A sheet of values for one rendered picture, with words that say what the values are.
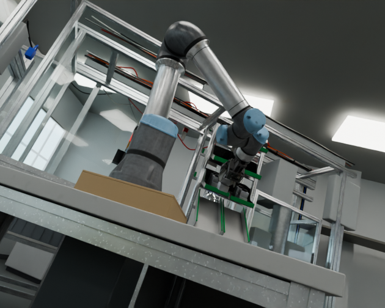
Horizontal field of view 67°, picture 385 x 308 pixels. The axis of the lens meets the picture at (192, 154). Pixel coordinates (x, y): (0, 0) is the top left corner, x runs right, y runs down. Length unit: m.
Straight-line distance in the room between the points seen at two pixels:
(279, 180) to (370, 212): 3.28
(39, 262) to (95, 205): 4.45
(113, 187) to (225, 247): 0.38
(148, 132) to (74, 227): 0.37
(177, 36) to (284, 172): 1.85
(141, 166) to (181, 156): 4.86
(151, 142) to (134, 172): 0.10
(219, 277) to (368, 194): 5.40
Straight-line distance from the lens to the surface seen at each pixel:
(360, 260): 5.48
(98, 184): 0.75
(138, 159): 0.77
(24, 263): 5.07
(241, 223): 1.60
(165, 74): 1.07
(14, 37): 1.94
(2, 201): 0.62
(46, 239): 3.22
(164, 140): 0.80
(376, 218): 5.72
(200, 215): 1.46
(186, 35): 1.03
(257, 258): 0.44
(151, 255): 0.47
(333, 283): 0.45
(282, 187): 2.61
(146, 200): 0.70
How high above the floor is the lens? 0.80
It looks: 22 degrees up
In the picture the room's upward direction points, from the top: 20 degrees clockwise
